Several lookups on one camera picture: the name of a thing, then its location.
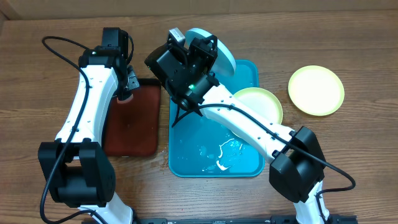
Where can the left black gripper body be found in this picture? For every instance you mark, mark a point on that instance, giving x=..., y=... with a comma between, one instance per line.
x=122, y=90

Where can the black tray with red water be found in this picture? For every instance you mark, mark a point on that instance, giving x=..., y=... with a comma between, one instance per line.
x=132, y=127

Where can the dark green scrub sponge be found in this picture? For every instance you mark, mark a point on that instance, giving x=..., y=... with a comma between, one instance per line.
x=126, y=100

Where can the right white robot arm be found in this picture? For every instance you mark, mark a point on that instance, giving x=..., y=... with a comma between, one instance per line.
x=296, y=160

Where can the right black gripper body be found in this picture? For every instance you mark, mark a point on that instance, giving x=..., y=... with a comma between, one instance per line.
x=203, y=50

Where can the light blue plate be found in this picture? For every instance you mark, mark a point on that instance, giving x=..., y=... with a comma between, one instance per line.
x=225, y=63

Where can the teal plastic serving tray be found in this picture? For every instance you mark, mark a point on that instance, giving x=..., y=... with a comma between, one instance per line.
x=200, y=147

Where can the green plate with ketchup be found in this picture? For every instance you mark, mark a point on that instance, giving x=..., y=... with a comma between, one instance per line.
x=263, y=102

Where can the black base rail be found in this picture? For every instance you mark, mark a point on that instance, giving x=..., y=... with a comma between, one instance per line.
x=278, y=219

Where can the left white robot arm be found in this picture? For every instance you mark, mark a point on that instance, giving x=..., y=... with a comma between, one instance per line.
x=77, y=171

